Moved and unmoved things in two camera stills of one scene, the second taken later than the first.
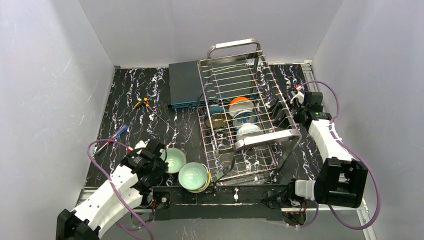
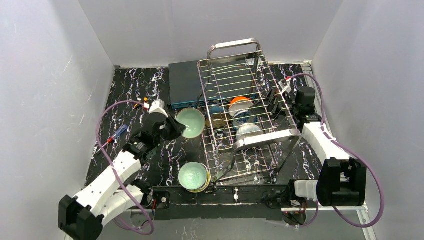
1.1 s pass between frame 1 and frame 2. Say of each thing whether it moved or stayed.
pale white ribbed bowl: stayed
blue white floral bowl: stayed
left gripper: moved
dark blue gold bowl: stayed
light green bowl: moved
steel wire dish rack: stayed
